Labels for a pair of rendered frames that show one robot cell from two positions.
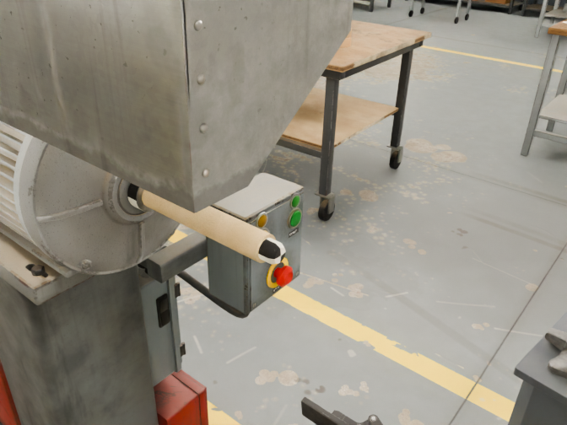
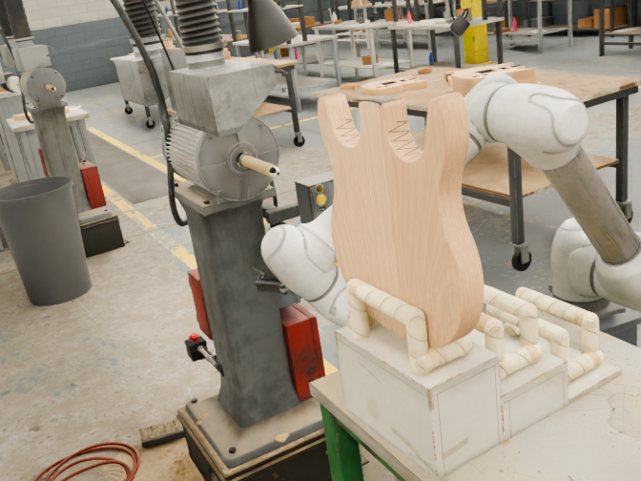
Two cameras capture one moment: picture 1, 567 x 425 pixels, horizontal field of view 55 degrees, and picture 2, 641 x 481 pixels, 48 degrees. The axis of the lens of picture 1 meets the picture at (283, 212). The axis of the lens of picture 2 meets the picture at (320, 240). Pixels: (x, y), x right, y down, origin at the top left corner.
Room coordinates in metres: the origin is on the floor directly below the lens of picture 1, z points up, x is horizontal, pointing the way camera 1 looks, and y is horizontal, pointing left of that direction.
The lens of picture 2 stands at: (-1.14, -0.87, 1.72)
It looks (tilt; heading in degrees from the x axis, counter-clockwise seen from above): 20 degrees down; 26
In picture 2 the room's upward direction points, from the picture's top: 8 degrees counter-clockwise
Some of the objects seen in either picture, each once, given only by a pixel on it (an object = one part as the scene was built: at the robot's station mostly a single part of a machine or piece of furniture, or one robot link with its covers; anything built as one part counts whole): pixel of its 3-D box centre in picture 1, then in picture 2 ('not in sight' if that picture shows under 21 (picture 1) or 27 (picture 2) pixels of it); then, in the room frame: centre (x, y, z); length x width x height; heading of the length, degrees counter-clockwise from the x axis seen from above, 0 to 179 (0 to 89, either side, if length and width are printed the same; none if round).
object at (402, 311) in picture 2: not in sight; (382, 302); (-0.13, -0.48, 1.20); 0.20 x 0.03 x 0.03; 55
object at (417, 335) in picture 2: not in sight; (418, 345); (-0.18, -0.55, 1.15); 0.03 x 0.03 x 0.09
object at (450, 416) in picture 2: not in sight; (415, 384); (-0.09, -0.51, 1.02); 0.27 x 0.15 x 0.17; 56
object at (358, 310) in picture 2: not in sight; (358, 311); (-0.08, -0.41, 1.15); 0.03 x 0.03 x 0.09
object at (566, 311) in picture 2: not in sight; (554, 306); (0.20, -0.71, 1.04); 0.20 x 0.03 x 0.03; 55
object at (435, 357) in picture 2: not in sight; (444, 352); (-0.15, -0.58, 1.12); 0.11 x 0.03 x 0.03; 146
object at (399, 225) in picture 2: not in sight; (395, 220); (-0.10, -0.50, 1.33); 0.35 x 0.04 x 0.40; 55
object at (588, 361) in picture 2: not in sight; (580, 365); (0.11, -0.77, 0.96); 0.11 x 0.03 x 0.03; 146
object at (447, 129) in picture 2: not in sight; (440, 130); (-0.18, -0.61, 1.49); 0.07 x 0.04 x 0.10; 55
